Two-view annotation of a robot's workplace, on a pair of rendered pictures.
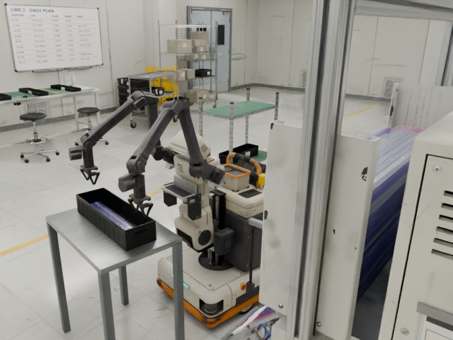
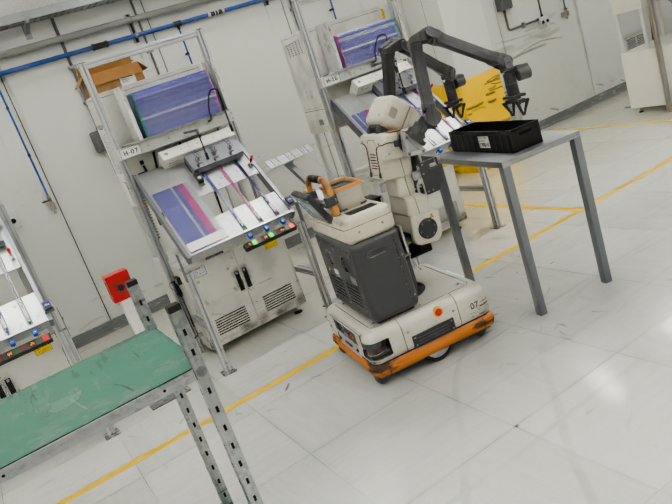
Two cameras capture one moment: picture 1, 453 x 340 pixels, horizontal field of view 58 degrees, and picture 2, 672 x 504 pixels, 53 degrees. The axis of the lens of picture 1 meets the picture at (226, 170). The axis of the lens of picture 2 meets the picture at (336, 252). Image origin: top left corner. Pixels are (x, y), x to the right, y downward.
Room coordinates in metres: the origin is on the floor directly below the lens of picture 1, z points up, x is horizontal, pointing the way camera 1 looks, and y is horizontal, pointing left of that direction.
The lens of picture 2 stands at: (5.44, 1.26, 1.49)
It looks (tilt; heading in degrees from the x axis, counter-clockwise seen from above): 16 degrees down; 206
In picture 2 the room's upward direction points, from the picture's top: 19 degrees counter-clockwise
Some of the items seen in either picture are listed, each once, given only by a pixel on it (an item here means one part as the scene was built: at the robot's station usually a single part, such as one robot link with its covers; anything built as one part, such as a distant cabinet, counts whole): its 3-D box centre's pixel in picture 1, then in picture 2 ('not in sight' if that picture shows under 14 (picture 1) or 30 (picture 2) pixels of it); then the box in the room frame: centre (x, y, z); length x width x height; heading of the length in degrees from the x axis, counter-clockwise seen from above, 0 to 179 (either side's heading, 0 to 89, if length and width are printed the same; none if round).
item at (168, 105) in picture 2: not in sight; (175, 103); (1.93, -1.20, 1.52); 0.51 x 0.13 x 0.27; 142
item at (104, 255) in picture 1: (116, 288); (517, 216); (1.97, 0.62, 0.40); 0.70 x 0.45 x 0.80; 42
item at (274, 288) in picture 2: not in sight; (229, 283); (1.90, -1.33, 0.31); 0.70 x 0.65 x 0.62; 142
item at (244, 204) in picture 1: (228, 216); (364, 246); (2.55, -0.02, 0.59); 0.55 x 0.34 x 0.83; 42
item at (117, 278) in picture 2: not in sight; (140, 335); (2.75, -1.41, 0.39); 0.24 x 0.24 x 0.78; 52
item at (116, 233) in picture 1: (114, 216); (492, 136); (1.98, 0.61, 0.86); 0.57 x 0.17 x 0.11; 42
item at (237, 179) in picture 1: (232, 177); (342, 193); (2.56, -0.04, 0.87); 0.23 x 0.15 x 0.11; 42
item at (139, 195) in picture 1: (139, 192); (452, 96); (1.78, 0.41, 1.08); 0.10 x 0.07 x 0.07; 43
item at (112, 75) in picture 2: not in sight; (128, 68); (1.83, -1.50, 1.82); 0.68 x 0.30 x 0.20; 142
